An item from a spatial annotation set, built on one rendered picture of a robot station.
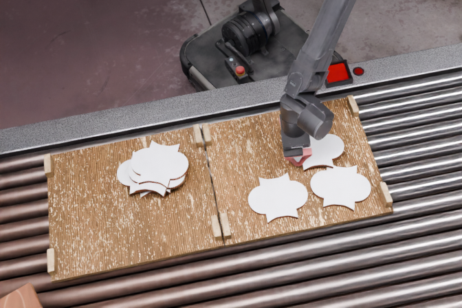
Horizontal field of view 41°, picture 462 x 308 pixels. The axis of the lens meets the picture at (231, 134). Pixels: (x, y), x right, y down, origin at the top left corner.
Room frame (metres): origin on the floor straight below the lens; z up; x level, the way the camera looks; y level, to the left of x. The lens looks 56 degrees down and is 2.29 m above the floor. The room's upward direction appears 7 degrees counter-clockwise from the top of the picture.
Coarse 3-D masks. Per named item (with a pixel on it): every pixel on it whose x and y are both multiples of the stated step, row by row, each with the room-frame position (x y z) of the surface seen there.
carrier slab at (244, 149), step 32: (224, 128) 0.93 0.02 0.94; (256, 128) 0.91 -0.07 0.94; (352, 128) 0.88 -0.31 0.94; (224, 160) 0.83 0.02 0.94; (256, 160) 0.82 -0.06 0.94; (352, 160) 0.78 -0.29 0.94; (224, 192) 0.74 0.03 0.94; (256, 224) 0.64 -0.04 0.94; (288, 224) 0.63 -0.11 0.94; (320, 224) 0.62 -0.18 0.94
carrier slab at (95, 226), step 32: (192, 128) 0.94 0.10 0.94; (64, 160) 0.89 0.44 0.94; (96, 160) 0.87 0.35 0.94; (192, 160) 0.84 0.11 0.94; (64, 192) 0.79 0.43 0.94; (96, 192) 0.78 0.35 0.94; (128, 192) 0.77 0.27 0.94; (192, 192) 0.75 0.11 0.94; (64, 224) 0.70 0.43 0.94; (96, 224) 0.69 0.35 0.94; (128, 224) 0.68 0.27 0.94; (160, 224) 0.67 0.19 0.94; (192, 224) 0.66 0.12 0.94; (64, 256) 0.62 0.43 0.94; (96, 256) 0.61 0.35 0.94; (128, 256) 0.60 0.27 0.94; (160, 256) 0.59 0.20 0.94
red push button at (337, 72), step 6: (330, 66) 1.10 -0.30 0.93; (336, 66) 1.09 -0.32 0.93; (342, 66) 1.09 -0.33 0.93; (330, 72) 1.07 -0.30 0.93; (336, 72) 1.07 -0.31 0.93; (342, 72) 1.07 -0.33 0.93; (330, 78) 1.05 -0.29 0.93; (336, 78) 1.05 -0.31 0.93; (342, 78) 1.05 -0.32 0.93; (348, 78) 1.05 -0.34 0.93
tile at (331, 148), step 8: (328, 136) 0.85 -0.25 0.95; (336, 136) 0.85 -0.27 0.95; (312, 144) 0.83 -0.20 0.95; (320, 144) 0.83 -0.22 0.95; (328, 144) 0.83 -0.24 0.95; (336, 144) 0.82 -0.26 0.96; (312, 152) 0.81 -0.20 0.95; (320, 152) 0.81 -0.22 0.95; (328, 152) 0.80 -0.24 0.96; (336, 152) 0.80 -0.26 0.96; (296, 160) 0.79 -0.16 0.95; (312, 160) 0.79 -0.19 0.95; (320, 160) 0.78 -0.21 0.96; (328, 160) 0.78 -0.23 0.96; (304, 168) 0.77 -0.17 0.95
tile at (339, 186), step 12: (336, 168) 0.76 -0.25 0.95; (348, 168) 0.75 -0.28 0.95; (312, 180) 0.73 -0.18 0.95; (324, 180) 0.73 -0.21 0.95; (336, 180) 0.73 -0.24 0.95; (348, 180) 0.72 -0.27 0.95; (360, 180) 0.72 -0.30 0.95; (324, 192) 0.70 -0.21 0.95; (336, 192) 0.69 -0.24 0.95; (348, 192) 0.69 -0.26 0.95; (360, 192) 0.68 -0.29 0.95; (324, 204) 0.66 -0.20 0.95; (336, 204) 0.66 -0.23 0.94; (348, 204) 0.66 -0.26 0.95
